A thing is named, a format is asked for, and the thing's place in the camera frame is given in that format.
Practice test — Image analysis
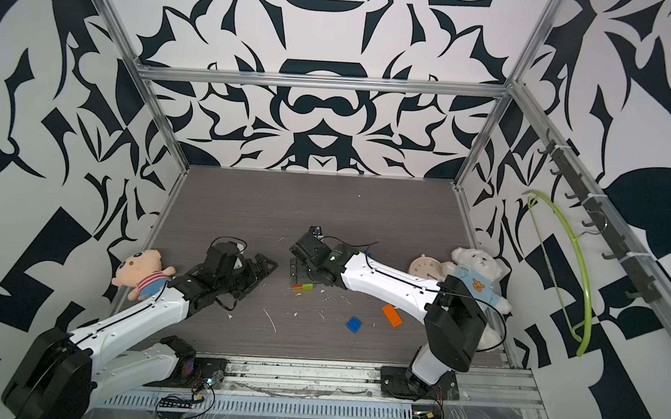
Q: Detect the aluminium cage frame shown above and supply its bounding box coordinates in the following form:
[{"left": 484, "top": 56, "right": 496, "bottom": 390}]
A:
[{"left": 45, "top": 0, "right": 671, "bottom": 419}]

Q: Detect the green plastic hoop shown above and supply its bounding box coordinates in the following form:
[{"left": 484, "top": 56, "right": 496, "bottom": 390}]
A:
[{"left": 523, "top": 189, "right": 594, "bottom": 357}]

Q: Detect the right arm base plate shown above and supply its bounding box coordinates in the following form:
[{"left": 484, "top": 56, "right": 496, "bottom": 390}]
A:
[{"left": 379, "top": 366, "right": 460, "bottom": 402}]

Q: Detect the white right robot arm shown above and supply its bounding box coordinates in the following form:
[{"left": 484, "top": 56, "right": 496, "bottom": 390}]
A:
[{"left": 290, "top": 226, "right": 487, "bottom": 386}]

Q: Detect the orange lego brick right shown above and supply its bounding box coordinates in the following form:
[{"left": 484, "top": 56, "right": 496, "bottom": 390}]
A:
[{"left": 382, "top": 304, "right": 403, "bottom": 329}]

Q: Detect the white cable duct strip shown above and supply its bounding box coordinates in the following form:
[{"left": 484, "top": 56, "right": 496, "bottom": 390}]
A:
[{"left": 99, "top": 391, "right": 413, "bottom": 419}]

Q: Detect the blue lego brick near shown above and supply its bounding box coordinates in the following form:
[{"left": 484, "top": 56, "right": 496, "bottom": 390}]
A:
[{"left": 346, "top": 317, "right": 362, "bottom": 334}]

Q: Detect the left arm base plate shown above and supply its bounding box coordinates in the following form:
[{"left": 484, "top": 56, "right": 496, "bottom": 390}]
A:
[{"left": 145, "top": 357, "right": 228, "bottom": 390}]

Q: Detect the white teddy bear plush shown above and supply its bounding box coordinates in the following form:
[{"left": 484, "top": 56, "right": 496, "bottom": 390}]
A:
[{"left": 435, "top": 245, "right": 516, "bottom": 354}]

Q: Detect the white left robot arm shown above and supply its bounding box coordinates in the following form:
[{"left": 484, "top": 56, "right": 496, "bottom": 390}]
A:
[{"left": 1, "top": 237, "right": 278, "bottom": 419}]

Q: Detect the black wall hook rack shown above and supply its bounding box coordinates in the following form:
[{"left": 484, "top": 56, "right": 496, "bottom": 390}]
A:
[{"left": 540, "top": 130, "right": 663, "bottom": 304}]

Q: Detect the pink pig plush toy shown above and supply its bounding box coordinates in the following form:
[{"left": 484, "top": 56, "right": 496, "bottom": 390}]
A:
[{"left": 111, "top": 249, "right": 176, "bottom": 301}]

